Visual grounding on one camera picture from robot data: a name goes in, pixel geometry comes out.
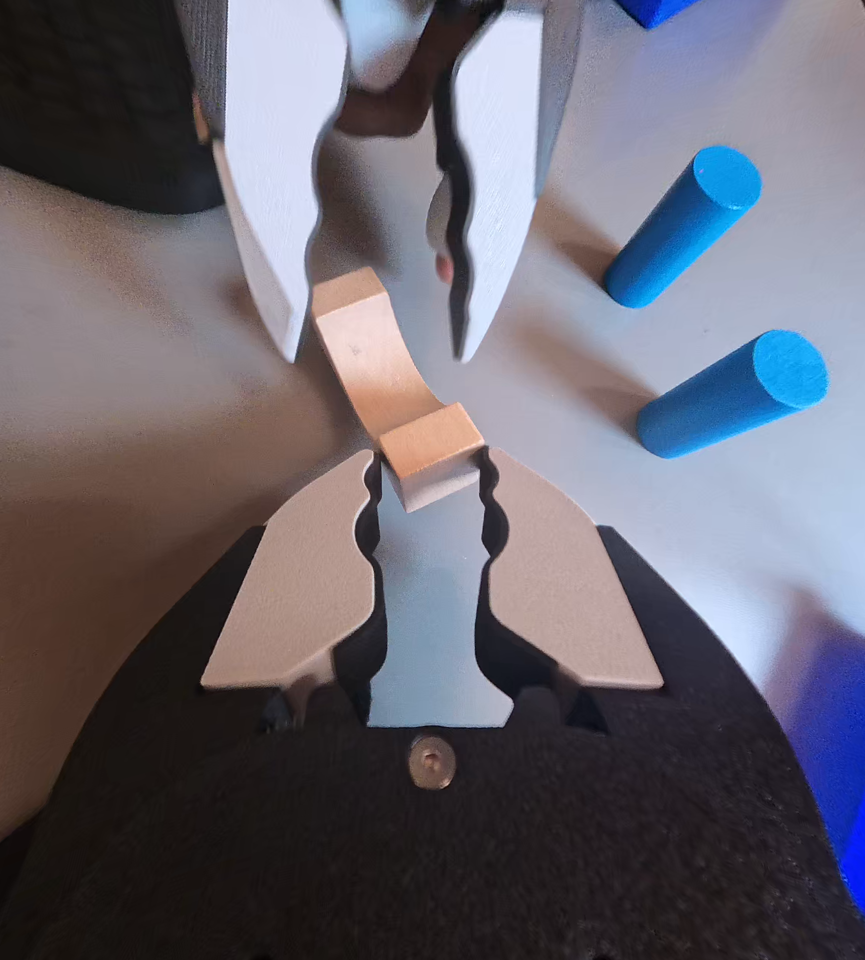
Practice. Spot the blue wooden cylinder block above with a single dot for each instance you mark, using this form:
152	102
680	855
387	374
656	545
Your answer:
672	232
725	397

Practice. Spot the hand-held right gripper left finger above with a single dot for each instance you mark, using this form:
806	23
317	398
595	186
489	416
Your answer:
297	592

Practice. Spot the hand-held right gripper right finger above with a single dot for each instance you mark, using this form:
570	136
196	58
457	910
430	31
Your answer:
567	592

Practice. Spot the black wrist rest pad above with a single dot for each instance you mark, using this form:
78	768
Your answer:
65	90

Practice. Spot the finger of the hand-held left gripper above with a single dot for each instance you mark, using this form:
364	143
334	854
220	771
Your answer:
275	150
500	150

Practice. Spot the natural wooden arch block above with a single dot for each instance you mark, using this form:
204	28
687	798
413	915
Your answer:
372	360

